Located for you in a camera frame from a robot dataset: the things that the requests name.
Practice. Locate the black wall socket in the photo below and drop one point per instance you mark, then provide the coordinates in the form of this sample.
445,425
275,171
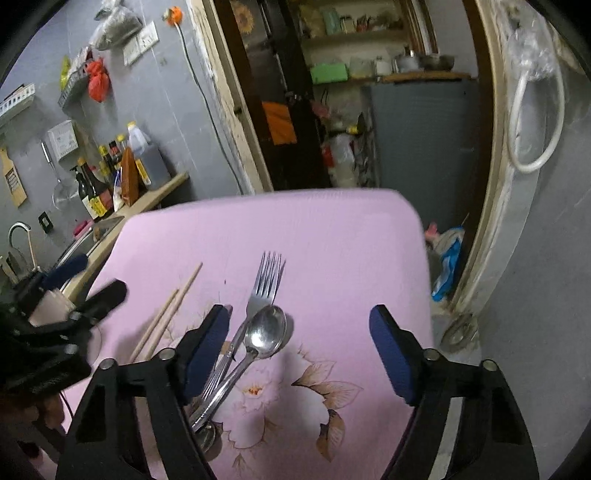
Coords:
45,221

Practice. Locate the white plastic wall basket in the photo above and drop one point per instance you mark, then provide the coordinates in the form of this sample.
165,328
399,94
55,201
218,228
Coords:
16,104

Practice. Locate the orange brown seasoning packet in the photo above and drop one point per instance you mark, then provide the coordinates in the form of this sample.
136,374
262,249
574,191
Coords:
129,180

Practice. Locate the white wall box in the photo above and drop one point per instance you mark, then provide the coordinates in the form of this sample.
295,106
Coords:
63,141

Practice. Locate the pink floral tablecloth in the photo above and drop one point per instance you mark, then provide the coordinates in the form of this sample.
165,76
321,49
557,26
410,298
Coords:
323,258

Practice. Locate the steel kitchen sink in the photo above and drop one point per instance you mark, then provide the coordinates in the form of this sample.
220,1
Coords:
87,242

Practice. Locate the green box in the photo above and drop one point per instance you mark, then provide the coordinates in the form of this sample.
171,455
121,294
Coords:
328,73

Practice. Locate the beige kitchen counter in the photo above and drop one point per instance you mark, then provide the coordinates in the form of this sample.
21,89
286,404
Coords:
157,196

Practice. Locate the red white snack packet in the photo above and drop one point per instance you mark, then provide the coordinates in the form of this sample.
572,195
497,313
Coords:
84,60

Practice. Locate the clear bag dried goods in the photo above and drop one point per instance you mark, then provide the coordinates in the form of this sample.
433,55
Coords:
117,27

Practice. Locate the grey cabinet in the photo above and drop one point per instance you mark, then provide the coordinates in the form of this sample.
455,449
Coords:
425,147

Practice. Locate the wooden cutting board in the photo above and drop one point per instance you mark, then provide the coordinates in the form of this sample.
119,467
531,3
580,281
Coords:
425,77

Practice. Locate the dark wooden door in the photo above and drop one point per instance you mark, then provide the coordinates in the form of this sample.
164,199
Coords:
268,69

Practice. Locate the steel fork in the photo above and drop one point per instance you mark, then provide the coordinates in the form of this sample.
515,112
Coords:
265,286

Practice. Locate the wooden chopstick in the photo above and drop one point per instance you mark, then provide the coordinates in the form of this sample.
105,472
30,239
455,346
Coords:
187,286
161,314

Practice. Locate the metal bowl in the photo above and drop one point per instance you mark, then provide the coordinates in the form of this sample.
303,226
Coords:
437,62

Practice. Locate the green yellow snack packet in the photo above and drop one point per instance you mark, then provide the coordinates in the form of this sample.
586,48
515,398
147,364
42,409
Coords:
65,74

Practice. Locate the large cooking oil jug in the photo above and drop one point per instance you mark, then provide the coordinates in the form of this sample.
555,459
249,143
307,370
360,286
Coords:
147,161

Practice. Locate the grey wall rack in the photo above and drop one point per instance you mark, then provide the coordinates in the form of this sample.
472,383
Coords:
74,92

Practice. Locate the worn door frame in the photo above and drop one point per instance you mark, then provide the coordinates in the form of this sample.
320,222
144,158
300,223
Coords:
496,184

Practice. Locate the white wall switch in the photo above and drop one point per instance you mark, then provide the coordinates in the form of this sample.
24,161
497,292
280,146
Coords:
131,51

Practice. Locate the steel curved faucet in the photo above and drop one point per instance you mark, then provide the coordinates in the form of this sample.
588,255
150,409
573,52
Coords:
16,228

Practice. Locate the orange sheet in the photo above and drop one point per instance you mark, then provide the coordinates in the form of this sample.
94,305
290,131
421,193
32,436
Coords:
279,122

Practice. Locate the wooden shelf unit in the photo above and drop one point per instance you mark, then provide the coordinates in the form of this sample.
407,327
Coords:
360,34

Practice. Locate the black cap sauce bottle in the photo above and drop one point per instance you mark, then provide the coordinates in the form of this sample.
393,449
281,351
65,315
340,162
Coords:
114,154

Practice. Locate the metal mesh strainer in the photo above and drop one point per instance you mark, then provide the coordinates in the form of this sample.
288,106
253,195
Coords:
62,191

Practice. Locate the white wall socket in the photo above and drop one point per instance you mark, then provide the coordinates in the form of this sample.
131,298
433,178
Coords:
148,37

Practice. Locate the orange plug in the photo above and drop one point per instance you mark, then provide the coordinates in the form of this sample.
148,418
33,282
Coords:
174,15

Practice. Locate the blue plastic bag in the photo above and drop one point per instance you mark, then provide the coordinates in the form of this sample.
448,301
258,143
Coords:
450,267

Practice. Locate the wooden grater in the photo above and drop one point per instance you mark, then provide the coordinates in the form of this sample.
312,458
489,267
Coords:
13,182

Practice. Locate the clear plastic jug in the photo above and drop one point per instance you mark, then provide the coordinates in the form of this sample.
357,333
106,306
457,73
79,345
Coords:
344,161

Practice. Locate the yellow cap sauce bottle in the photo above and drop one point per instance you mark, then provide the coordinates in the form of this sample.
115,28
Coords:
121,143

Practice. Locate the small metal pot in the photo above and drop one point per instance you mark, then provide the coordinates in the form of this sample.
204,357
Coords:
407,63

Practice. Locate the white knotted plastic bag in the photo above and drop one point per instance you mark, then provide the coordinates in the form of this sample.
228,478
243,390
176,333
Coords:
108,9

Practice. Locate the white blue packet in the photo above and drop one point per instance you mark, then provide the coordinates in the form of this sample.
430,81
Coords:
117,194

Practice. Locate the clear plastic bag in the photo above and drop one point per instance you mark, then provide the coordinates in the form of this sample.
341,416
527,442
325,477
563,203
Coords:
531,41

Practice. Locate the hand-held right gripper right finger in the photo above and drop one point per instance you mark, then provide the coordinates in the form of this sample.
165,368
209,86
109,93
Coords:
395,355

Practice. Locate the slim dark sauce bottle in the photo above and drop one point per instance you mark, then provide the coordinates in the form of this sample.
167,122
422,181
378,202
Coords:
107,164

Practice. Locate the person's left hand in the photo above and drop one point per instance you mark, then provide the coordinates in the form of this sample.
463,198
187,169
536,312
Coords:
41,410

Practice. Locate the pink soap dish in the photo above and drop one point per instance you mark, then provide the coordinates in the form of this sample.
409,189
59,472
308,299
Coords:
84,227

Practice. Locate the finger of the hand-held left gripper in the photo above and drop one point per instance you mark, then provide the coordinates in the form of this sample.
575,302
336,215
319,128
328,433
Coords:
67,270
106,297

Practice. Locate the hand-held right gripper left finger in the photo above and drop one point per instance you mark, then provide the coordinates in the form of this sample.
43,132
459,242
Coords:
207,355

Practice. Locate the yellow label sauce bottle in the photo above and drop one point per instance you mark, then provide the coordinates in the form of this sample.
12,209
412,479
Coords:
102,196

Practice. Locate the red plastic bag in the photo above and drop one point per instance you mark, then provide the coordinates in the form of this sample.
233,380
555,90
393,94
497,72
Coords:
99,83

